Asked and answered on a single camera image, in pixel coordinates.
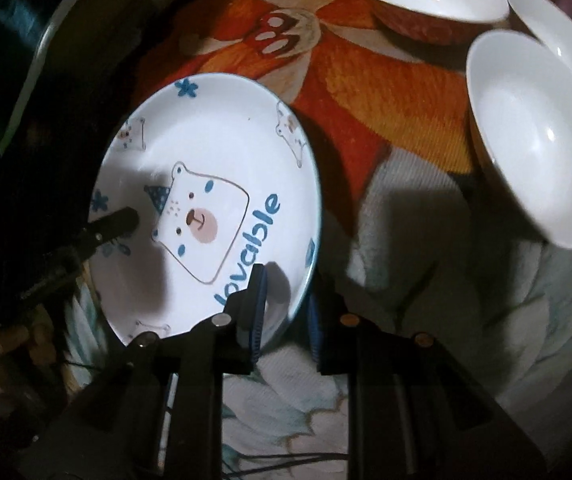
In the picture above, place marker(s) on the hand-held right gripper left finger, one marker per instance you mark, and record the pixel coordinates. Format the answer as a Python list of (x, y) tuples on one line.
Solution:
[(258, 310)]

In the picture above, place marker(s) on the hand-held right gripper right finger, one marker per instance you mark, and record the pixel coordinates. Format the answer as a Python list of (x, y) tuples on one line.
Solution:
[(316, 325)]

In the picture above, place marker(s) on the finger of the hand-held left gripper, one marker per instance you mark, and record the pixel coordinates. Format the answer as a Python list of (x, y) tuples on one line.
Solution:
[(116, 220)]

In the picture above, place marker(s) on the white bear print plate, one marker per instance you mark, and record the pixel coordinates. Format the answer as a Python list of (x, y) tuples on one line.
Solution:
[(216, 160)]

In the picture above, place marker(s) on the person's left hand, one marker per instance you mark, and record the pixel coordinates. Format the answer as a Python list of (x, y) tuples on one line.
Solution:
[(6, 355)]

